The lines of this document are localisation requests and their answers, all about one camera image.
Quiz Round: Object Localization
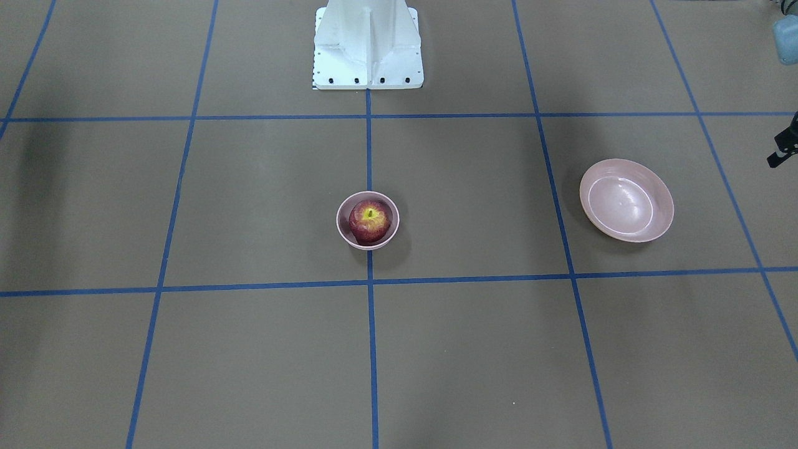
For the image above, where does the red apple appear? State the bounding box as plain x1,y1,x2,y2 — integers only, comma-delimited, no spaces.
347,199,392,246

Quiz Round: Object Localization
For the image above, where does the pink bowl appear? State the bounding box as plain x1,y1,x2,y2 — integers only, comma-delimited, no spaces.
336,191,401,250

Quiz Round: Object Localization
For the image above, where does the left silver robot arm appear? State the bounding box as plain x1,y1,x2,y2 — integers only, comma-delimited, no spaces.
767,1,797,168

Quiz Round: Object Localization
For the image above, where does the pink plate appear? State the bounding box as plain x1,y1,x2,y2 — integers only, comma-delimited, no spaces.
579,158,675,243

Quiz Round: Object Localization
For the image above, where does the white camera mast base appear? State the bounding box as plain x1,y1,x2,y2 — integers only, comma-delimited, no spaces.
312,1,425,90

